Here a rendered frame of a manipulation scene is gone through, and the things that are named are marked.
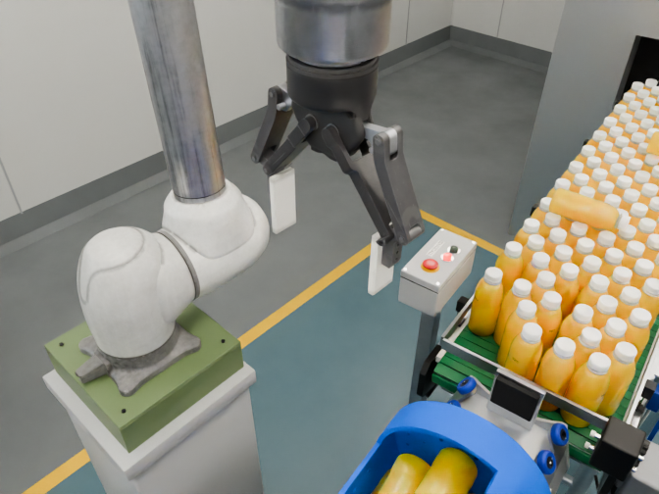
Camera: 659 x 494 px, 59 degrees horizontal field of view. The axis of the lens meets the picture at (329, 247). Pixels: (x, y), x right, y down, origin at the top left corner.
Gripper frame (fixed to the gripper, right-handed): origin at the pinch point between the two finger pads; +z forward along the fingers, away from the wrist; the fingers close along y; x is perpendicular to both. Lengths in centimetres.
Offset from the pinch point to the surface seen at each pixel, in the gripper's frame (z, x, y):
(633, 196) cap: 52, -121, -1
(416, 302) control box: 59, -52, 21
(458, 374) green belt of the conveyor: 71, -51, 6
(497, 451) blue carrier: 38.3, -17.6, -17.5
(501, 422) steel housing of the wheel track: 68, -44, -9
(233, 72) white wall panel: 115, -191, 267
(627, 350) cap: 52, -65, -22
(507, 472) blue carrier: 39.3, -16.2, -20.2
